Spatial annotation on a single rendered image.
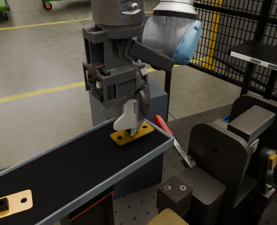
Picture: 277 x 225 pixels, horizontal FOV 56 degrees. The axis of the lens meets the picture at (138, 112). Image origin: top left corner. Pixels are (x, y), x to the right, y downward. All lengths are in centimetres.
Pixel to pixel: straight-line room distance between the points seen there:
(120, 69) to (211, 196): 31
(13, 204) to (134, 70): 27
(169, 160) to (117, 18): 86
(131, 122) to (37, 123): 225
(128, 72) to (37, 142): 210
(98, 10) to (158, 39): 33
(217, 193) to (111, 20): 38
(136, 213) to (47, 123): 183
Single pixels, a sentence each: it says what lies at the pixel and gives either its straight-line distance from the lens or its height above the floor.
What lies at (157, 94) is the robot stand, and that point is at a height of 110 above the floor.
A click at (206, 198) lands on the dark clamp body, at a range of 55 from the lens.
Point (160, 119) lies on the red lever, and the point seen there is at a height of 115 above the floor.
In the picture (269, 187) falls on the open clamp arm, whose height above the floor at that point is 101.
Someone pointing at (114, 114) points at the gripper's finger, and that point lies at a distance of 49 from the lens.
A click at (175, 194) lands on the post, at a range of 51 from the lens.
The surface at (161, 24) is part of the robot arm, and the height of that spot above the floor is 132.
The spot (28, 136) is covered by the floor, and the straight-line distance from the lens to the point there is 254.
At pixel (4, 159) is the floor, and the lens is 239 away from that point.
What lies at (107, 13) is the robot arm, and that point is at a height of 142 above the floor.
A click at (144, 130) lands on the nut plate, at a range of 52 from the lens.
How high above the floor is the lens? 150
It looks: 35 degrees down
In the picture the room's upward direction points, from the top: straight up
